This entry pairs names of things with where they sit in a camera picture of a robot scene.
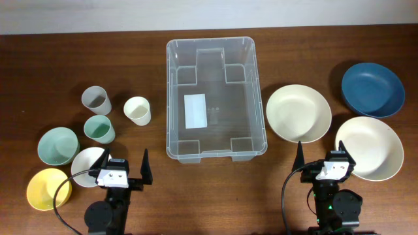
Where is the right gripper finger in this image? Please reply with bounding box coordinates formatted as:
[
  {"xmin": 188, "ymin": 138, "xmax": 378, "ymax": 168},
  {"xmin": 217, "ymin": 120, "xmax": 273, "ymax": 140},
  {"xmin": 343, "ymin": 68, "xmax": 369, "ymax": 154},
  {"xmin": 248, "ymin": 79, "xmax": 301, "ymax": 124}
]
[
  {"xmin": 292, "ymin": 141, "xmax": 305, "ymax": 172},
  {"xmin": 338, "ymin": 140, "xmax": 355, "ymax": 163}
]

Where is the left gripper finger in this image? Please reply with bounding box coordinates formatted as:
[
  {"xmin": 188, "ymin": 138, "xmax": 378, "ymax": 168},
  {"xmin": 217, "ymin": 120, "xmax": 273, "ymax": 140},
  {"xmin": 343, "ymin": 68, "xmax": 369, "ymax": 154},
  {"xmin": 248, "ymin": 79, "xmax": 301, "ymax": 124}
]
[
  {"xmin": 140, "ymin": 149, "xmax": 153, "ymax": 185},
  {"xmin": 89, "ymin": 148, "xmax": 110, "ymax": 170}
]

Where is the white small bowl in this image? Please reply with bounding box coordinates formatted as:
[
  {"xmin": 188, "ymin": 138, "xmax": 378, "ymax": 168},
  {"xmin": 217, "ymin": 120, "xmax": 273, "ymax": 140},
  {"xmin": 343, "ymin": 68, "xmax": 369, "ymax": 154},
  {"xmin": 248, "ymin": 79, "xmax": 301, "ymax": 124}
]
[{"xmin": 71, "ymin": 147, "xmax": 105, "ymax": 188}]

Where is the green plastic cup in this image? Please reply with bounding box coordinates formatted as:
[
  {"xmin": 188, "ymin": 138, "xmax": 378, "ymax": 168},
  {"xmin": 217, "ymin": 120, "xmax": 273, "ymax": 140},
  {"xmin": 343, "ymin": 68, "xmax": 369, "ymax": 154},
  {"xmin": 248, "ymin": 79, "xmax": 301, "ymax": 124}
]
[{"xmin": 84, "ymin": 115, "xmax": 116, "ymax": 144}]

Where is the green small bowl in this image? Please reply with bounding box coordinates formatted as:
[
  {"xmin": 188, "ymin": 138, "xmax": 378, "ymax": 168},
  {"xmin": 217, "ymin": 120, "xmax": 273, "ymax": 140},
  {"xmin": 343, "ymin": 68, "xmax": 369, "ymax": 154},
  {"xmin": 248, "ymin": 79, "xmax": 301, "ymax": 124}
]
[{"xmin": 37, "ymin": 127, "xmax": 80, "ymax": 166}]

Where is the dark blue plate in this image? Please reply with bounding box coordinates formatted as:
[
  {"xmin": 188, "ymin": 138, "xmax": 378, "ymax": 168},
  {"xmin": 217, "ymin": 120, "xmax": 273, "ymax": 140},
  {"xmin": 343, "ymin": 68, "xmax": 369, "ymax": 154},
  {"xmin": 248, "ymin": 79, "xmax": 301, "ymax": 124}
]
[{"xmin": 341, "ymin": 63, "xmax": 406, "ymax": 118}]

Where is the cream plastic cup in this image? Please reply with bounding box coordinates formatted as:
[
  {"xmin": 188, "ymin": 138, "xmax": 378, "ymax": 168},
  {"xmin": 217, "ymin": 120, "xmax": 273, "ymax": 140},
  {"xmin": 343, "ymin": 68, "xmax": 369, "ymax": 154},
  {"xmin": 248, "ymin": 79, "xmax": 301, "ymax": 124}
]
[{"xmin": 123, "ymin": 97, "xmax": 151, "ymax": 126}]

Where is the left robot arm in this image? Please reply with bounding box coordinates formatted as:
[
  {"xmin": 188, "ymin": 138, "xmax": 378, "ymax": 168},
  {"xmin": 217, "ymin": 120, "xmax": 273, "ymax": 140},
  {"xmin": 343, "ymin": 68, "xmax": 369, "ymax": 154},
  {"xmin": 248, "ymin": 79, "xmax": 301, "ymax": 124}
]
[{"xmin": 84, "ymin": 148, "xmax": 153, "ymax": 234}]

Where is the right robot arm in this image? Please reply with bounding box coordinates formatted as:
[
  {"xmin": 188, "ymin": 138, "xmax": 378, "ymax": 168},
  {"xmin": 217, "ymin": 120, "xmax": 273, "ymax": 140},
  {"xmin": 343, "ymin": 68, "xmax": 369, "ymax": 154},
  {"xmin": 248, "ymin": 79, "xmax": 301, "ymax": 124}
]
[{"xmin": 292, "ymin": 142, "xmax": 362, "ymax": 234}]

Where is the clear plastic storage container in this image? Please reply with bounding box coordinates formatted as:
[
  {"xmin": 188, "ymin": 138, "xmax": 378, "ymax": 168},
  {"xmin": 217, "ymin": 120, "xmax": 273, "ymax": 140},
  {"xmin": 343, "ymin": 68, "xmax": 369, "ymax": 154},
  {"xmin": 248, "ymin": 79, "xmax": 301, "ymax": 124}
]
[{"xmin": 166, "ymin": 37, "xmax": 268, "ymax": 164}]

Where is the yellow small bowl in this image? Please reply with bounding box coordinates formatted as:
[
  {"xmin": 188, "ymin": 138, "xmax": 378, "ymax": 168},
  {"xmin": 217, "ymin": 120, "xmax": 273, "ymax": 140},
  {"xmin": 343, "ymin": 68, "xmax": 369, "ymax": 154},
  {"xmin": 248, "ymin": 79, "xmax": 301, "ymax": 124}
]
[{"xmin": 26, "ymin": 168, "xmax": 68, "ymax": 211}]

